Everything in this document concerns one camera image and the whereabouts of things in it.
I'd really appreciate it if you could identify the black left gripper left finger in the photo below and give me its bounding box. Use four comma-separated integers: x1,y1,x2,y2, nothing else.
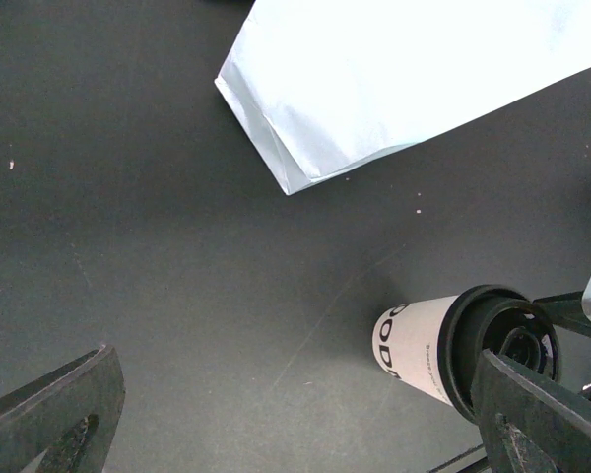
0,346,126,472

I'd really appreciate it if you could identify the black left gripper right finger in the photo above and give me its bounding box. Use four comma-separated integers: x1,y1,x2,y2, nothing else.
472,350,591,472

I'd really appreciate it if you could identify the single black cup lid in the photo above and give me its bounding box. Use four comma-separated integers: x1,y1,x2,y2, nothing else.
437,285,560,423

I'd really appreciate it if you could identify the light blue paper bag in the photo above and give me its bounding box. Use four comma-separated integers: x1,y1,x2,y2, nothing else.
215,1,591,195

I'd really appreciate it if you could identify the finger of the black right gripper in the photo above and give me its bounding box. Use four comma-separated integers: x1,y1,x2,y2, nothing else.
533,291,591,339

